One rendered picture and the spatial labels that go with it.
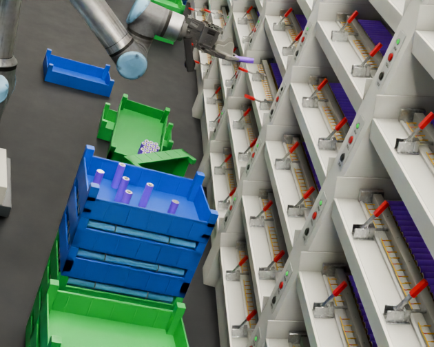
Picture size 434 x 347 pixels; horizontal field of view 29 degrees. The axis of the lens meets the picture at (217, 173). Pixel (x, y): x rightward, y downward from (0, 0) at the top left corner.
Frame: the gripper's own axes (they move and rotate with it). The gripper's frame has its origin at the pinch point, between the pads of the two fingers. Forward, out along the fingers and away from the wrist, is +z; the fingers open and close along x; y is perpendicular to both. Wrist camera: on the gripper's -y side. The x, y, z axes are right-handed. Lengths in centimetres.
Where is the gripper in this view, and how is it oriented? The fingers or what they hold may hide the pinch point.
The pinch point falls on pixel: (234, 58)
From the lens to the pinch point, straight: 273.2
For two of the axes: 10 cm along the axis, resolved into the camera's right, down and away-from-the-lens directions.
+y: 4.1, -8.3, -3.9
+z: 9.1, 3.5, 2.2
